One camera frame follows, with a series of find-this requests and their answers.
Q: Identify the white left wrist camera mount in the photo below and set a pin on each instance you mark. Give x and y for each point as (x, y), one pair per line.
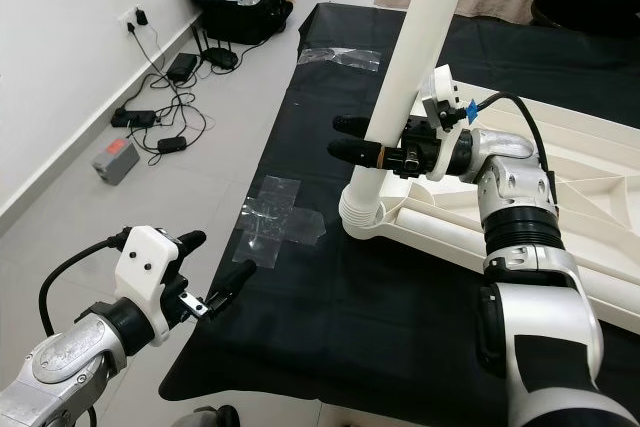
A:
(150, 272)

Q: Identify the black plug adapter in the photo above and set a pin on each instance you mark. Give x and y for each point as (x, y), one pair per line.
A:
(142, 19)

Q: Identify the tan rubber band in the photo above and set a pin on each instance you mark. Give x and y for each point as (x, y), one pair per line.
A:
(380, 155)

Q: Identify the grey box with red label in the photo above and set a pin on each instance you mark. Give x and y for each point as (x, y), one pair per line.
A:
(115, 161)

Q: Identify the black left robot foot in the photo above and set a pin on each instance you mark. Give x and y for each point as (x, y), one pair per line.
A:
(208, 417)

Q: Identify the black tablecloth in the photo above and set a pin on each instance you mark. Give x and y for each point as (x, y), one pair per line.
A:
(320, 327)

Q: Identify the black router with antennas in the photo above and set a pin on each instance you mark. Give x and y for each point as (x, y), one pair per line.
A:
(218, 60)

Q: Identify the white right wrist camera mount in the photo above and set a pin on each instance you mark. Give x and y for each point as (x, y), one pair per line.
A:
(445, 87)

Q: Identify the clear tape strip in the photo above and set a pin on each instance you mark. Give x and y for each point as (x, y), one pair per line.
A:
(340, 59)
(305, 227)
(275, 190)

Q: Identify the white plastic children table top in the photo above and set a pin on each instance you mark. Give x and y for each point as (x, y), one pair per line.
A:
(600, 177)

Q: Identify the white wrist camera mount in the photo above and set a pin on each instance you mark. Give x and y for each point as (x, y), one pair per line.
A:
(445, 87)
(150, 272)

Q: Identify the black power strip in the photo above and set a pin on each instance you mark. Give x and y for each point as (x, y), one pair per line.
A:
(134, 118)

